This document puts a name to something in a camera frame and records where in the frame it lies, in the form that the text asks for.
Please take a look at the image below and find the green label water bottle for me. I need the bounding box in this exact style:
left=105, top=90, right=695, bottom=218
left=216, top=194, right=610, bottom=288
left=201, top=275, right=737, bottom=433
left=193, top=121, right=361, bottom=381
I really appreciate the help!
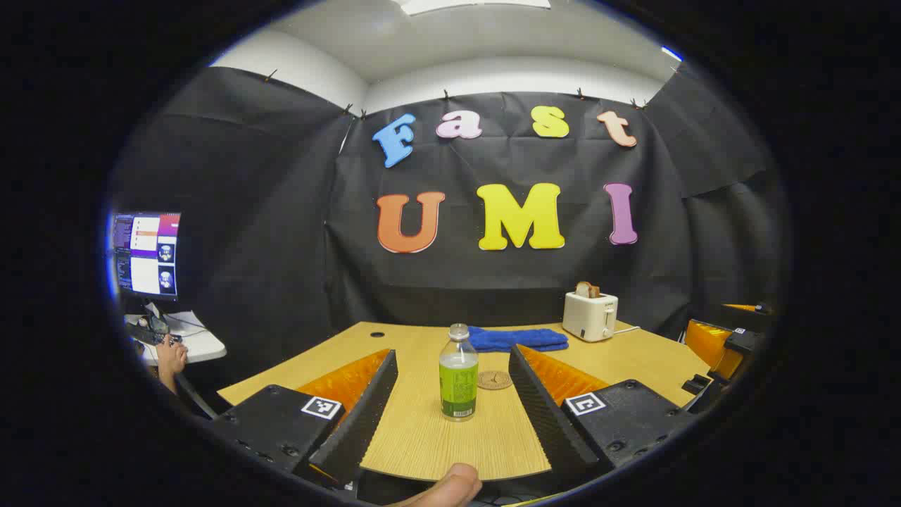
left=439, top=323, right=479, bottom=422

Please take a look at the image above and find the white side table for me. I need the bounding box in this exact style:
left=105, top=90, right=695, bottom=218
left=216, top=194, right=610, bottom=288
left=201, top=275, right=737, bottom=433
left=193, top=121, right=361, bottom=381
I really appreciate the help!
left=125, top=310, right=227, bottom=367

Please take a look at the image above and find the blue folded towel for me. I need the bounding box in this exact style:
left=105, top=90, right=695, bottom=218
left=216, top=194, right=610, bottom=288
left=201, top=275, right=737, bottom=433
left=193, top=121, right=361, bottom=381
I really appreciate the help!
left=468, top=325, right=569, bottom=353

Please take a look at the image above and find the black backdrop cloth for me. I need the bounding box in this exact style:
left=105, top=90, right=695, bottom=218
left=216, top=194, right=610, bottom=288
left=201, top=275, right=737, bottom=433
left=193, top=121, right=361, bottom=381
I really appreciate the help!
left=109, top=67, right=789, bottom=395

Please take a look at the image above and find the white toaster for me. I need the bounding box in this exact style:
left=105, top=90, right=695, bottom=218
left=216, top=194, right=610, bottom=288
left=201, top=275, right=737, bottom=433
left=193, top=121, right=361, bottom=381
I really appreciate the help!
left=562, top=291, right=619, bottom=343

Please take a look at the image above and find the black keyboard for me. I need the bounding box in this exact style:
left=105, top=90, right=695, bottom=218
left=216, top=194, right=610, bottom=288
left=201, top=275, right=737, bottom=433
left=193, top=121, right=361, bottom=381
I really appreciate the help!
left=127, top=320, right=182, bottom=347

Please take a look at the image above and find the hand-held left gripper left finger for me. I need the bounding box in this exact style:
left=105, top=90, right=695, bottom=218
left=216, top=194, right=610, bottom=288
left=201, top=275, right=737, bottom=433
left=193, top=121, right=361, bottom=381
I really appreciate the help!
left=210, top=349, right=399, bottom=492

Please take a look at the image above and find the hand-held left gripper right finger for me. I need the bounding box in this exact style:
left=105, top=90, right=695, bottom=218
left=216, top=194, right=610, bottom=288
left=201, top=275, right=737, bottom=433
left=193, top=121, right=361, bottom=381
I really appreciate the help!
left=508, top=344, right=698, bottom=488

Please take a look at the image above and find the computer monitor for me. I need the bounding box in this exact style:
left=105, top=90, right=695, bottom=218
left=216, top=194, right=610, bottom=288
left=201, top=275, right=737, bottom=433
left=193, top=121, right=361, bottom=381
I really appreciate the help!
left=111, top=213, right=182, bottom=302

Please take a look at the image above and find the ceiling light panel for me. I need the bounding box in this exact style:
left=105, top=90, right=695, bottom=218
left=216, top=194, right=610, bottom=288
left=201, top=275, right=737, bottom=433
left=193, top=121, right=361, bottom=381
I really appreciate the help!
left=393, top=0, right=552, bottom=16

